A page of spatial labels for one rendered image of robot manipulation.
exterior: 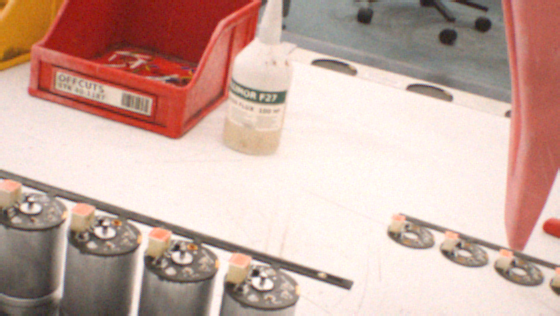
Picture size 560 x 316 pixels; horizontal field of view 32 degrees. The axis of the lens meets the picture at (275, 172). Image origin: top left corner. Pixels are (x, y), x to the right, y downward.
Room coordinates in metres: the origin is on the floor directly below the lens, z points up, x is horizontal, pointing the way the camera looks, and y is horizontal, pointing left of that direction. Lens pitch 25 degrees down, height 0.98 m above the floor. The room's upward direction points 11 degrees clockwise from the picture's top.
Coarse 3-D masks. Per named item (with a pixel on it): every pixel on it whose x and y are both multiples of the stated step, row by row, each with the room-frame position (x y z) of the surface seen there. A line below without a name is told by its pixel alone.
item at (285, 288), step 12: (252, 276) 0.27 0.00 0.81; (276, 276) 0.27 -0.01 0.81; (288, 276) 0.27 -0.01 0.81; (228, 288) 0.26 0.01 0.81; (240, 288) 0.26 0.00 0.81; (252, 288) 0.26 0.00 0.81; (276, 288) 0.26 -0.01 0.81; (288, 288) 0.27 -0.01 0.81; (300, 288) 0.27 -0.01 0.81; (240, 300) 0.25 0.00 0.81; (264, 300) 0.26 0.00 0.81; (276, 300) 0.26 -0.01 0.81; (288, 300) 0.26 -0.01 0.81
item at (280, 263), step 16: (0, 176) 0.30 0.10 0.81; (16, 176) 0.30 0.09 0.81; (48, 192) 0.30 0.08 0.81; (64, 192) 0.30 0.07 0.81; (96, 208) 0.29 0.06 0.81; (112, 208) 0.30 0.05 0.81; (144, 224) 0.29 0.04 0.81; (160, 224) 0.29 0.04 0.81; (192, 240) 0.29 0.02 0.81; (208, 240) 0.29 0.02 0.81; (224, 240) 0.29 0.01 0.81; (256, 256) 0.28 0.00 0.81; (272, 256) 0.28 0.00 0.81; (304, 272) 0.28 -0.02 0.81; (320, 272) 0.28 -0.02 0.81
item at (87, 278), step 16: (80, 256) 0.27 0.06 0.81; (96, 256) 0.27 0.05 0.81; (128, 256) 0.27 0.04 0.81; (64, 272) 0.27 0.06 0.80; (80, 272) 0.27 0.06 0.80; (96, 272) 0.26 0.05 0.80; (112, 272) 0.27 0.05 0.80; (128, 272) 0.27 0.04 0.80; (64, 288) 0.27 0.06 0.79; (80, 288) 0.27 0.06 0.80; (96, 288) 0.27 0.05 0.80; (112, 288) 0.27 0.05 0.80; (128, 288) 0.27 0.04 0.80; (64, 304) 0.27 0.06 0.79; (80, 304) 0.27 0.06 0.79; (96, 304) 0.27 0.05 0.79; (112, 304) 0.27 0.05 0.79; (128, 304) 0.27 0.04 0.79
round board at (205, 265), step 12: (180, 240) 0.28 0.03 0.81; (144, 252) 0.27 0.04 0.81; (192, 252) 0.28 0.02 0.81; (204, 252) 0.28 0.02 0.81; (144, 264) 0.26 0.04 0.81; (156, 264) 0.26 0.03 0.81; (168, 264) 0.27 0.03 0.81; (192, 264) 0.27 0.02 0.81; (204, 264) 0.27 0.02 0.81; (216, 264) 0.27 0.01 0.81; (168, 276) 0.26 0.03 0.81; (180, 276) 0.26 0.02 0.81; (192, 276) 0.26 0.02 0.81; (204, 276) 0.26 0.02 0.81
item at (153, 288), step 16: (176, 256) 0.27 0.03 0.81; (144, 272) 0.26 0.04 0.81; (144, 288) 0.26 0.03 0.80; (160, 288) 0.26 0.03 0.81; (176, 288) 0.26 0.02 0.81; (192, 288) 0.26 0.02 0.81; (208, 288) 0.26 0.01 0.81; (144, 304) 0.26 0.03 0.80; (160, 304) 0.26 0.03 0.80; (176, 304) 0.26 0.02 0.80; (192, 304) 0.26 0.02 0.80; (208, 304) 0.27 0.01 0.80
